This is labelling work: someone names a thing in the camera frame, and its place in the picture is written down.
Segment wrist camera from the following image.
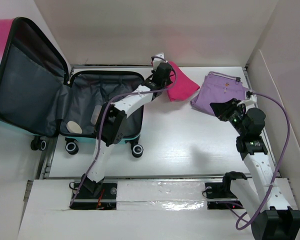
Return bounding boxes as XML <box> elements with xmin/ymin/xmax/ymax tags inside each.
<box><xmin>151</xmin><ymin>52</ymin><xmax>167</xmax><ymax>70</ymax></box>
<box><xmin>237</xmin><ymin>90</ymin><xmax>257</xmax><ymax>107</ymax></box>

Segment translucent pink travel bottle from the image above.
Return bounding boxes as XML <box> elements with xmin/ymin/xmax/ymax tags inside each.
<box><xmin>90</xmin><ymin>105</ymin><xmax>102</xmax><ymax>125</ymax></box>

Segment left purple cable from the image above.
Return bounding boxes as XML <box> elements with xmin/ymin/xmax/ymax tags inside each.
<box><xmin>69</xmin><ymin>56</ymin><xmax>177</xmax><ymax>207</ymax></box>

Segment magenta cloth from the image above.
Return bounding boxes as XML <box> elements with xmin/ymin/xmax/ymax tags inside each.
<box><xmin>167</xmin><ymin>61</ymin><xmax>200</xmax><ymax>102</ymax></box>

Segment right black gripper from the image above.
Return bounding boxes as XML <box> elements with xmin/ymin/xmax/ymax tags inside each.
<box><xmin>209</xmin><ymin>98</ymin><xmax>247</xmax><ymax>136</ymax></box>

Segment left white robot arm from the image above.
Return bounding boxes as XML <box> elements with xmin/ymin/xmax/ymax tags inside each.
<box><xmin>73</xmin><ymin>61</ymin><xmax>175</xmax><ymax>199</ymax></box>

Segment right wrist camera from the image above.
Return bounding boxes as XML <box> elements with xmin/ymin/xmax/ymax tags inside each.
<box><xmin>237</xmin><ymin>90</ymin><xmax>257</xmax><ymax>107</ymax></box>

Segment pink and teal kids suitcase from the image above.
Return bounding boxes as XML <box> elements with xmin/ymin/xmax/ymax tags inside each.
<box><xmin>0</xmin><ymin>17</ymin><xmax>144</xmax><ymax>155</ymax></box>

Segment purple trousers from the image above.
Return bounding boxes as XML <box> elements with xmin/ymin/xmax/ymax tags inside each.
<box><xmin>190</xmin><ymin>71</ymin><xmax>249</xmax><ymax>116</ymax></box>

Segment round cream compact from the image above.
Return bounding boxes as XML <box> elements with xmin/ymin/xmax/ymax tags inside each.
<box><xmin>66</xmin><ymin>120</ymin><xmax>83</xmax><ymax>134</ymax></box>

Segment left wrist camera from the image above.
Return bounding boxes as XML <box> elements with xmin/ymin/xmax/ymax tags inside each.
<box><xmin>151</xmin><ymin>52</ymin><xmax>167</xmax><ymax>70</ymax></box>

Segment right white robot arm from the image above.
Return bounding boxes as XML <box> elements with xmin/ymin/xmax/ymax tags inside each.
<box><xmin>210</xmin><ymin>98</ymin><xmax>300</xmax><ymax>240</ymax></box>

